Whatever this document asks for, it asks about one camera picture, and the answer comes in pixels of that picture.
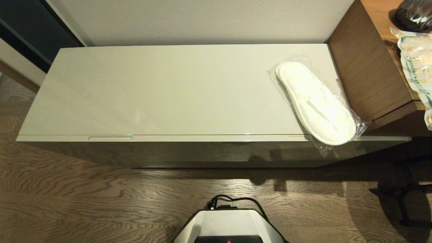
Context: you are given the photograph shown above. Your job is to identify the white slippers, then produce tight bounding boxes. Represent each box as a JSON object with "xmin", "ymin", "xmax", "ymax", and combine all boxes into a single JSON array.
[{"xmin": 268, "ymin": 53, "xmax": 371, "ymax": 158}]

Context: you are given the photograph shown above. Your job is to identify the silver black robot base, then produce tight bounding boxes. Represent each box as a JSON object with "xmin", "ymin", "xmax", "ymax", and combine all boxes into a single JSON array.
[{"xmin": 173, "ymin": 209, "xmax": 287, "ymax": 243}]

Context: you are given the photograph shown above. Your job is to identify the glossy white low cabinet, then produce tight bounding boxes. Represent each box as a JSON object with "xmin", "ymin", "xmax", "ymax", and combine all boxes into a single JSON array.
[{"xmin": 16, "ymin": 44, "xmax": 342, "ymax": 137}]

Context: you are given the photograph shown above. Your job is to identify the brown wooden desk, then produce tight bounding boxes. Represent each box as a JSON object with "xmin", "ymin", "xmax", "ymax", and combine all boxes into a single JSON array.
[{"xmin": 327, "ymin": 0, "xmax": 432, "ymax": 137}]

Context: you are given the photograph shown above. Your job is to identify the white printed plastic package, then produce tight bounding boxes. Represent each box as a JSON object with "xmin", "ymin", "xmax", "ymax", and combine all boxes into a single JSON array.
[{"xmin": 390, "ymin": 27, "xmax": 432, "ymax": 131}]

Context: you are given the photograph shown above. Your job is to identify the dark glass door panel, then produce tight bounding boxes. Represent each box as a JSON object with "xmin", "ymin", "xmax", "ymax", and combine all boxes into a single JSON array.
[{"xmin": 0, "ymin": 0, "xmax": 85, "ymax": 73}]

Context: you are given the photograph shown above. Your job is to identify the dark shiny round object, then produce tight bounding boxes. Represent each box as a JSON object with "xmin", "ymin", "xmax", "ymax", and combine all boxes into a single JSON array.
[{"xmin": 395, "ymin": 0, "xmax": 432, "ymax": 33}]

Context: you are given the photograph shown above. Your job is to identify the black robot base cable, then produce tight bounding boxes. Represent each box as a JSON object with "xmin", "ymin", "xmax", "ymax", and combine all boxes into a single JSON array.
[{"xmin": 207, "ymin": 194, "xmax": 288, "ymax": 243}]

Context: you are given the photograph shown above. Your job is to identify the black metal stand frame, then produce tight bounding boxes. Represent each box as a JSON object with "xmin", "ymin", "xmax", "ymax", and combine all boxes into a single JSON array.
[{"xmin": 369, "ymin": 154, "xmax": 432, "ymax": 227}]

